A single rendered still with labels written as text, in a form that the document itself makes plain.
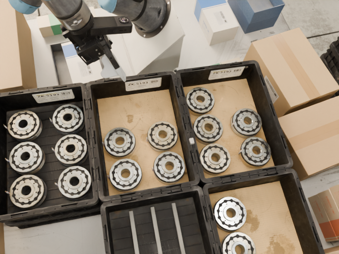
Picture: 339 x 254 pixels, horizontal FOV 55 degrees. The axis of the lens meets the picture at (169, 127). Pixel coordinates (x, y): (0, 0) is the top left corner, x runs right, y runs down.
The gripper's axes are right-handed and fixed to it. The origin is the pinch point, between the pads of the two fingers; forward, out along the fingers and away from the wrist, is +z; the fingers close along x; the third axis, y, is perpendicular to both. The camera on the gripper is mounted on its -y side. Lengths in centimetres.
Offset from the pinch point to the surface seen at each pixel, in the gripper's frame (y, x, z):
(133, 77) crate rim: 0.1, -2.6, 12.7
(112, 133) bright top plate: 14.5, 10.0, 17.4
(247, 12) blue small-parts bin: -52, -27, 40
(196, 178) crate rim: -4.5, 35.8, 20.6
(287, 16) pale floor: -107, -84, 135
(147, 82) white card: -3.2, -1.6, 17.1
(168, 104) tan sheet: -5.7, 4.4, 26.5
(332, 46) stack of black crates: -95, -20, 90
